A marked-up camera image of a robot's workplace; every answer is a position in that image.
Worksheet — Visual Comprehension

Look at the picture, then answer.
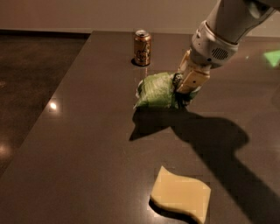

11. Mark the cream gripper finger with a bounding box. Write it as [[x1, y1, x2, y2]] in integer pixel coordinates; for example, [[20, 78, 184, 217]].
[[178, 50, 190, 74], [176, 65, 211, 94]]

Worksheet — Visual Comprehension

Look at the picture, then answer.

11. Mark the green jalapeno chip bag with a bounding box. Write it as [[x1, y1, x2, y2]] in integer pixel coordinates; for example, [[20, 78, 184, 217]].
[[135, 72, 196, 109]]

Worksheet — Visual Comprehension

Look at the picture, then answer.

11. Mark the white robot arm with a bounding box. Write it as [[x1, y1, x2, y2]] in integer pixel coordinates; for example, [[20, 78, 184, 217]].
[[176, 0, 280, 94]]

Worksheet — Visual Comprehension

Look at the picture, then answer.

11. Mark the yellow wavy sponge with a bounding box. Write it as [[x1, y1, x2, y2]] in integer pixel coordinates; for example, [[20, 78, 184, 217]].
[[150, 166, 211, 224]]

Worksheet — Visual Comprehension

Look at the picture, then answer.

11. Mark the brown soda can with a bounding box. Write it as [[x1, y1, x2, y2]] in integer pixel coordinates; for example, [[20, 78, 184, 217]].
[[134, 30, 151, 67]]

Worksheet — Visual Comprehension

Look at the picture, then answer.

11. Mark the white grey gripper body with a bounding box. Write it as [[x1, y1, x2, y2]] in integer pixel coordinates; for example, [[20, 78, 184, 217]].
[[190, 21, 239, 68]]

